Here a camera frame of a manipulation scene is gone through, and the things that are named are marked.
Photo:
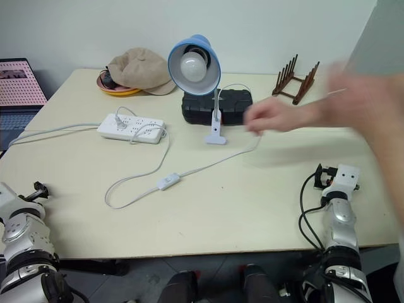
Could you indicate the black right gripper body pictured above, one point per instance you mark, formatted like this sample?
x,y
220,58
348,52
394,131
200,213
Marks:
x,y
325,178

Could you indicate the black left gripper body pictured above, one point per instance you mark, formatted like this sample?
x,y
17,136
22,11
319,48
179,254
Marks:
x,y
40,190

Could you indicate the person's bare forearm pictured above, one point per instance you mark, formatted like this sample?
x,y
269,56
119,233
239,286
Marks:
x,y
353,101

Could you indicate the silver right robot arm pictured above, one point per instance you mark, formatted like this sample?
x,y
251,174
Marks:
x,y
342,233

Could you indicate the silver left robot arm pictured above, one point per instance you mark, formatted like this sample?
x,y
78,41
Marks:
x,y
25,240

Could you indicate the blue desk lamp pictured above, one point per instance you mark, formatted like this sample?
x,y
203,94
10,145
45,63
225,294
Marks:
x,y
209,80

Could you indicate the person's bare hand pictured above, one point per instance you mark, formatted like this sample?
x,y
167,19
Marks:
x,y
271,116

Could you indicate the brown wooden rack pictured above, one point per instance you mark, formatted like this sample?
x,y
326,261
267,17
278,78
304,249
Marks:
x,y
299,93

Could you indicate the white power strip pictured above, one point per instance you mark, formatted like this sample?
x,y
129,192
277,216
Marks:
x,y
107,129

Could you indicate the white power plug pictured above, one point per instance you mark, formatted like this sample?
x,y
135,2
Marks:
x,y
119,125

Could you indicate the laptop with pink screen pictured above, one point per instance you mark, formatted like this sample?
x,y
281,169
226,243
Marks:
x,y
19,82

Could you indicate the black plastic case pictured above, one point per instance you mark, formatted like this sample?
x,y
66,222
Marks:
x,y
235,104

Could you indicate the black rounded robot leg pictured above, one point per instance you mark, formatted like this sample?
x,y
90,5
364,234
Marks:
x,y
180,287
257,284

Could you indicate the orange and pink plate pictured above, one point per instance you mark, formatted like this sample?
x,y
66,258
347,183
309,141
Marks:
x,y
120,91

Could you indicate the small black object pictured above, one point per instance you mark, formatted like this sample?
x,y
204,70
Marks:
x,y
108,80

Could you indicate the person's grey shirt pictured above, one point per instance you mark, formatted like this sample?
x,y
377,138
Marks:
x,y
385,38

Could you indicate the beige cap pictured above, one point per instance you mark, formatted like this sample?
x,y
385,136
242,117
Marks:
x,y
142,69

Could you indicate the white light bulb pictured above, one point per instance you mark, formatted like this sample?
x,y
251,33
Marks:
x,y
193,67

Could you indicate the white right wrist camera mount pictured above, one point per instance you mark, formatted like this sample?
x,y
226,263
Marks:
x,y
345,176

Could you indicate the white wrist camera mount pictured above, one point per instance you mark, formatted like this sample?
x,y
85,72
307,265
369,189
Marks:
x,y
7,192
345,176

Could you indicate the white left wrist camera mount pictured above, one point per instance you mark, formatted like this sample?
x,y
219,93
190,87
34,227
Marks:
x,y
7,192

